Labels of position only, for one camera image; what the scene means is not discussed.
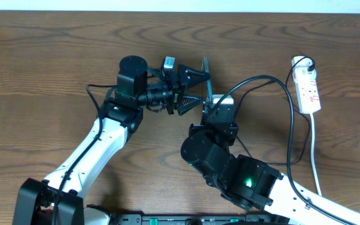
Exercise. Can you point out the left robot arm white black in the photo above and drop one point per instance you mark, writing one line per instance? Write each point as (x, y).
(59, 197)

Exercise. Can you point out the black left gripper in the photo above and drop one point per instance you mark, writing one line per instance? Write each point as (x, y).
(177, 92)

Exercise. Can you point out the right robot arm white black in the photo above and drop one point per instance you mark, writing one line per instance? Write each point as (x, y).
(250, 183)

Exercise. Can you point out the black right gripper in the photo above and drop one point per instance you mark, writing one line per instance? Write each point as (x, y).
(231, 135)

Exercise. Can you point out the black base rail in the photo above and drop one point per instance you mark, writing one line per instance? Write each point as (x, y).
(137, 219)

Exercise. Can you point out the white power strip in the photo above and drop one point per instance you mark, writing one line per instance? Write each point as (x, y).
(304, 77)

